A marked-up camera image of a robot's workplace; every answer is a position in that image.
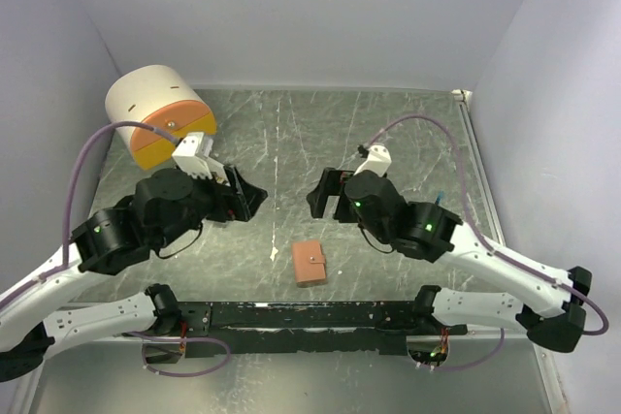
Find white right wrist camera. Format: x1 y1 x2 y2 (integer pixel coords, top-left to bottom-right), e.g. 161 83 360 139
354 143 392 177

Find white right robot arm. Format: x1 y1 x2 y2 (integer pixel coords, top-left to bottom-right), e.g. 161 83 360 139
306 168 592 353

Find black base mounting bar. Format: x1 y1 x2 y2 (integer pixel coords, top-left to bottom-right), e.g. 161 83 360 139
147 301 443 356

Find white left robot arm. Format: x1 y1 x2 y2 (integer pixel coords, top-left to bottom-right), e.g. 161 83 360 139
1 166 268 382

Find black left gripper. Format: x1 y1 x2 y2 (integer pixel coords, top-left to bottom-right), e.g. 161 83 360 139
155 161 268 247

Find cream drawer cabinet orange fronts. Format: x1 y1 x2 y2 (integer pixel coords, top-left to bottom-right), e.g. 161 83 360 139
105 65 217 171

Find pink blue card holder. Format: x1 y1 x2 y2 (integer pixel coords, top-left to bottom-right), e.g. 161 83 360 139
291 239 327 287

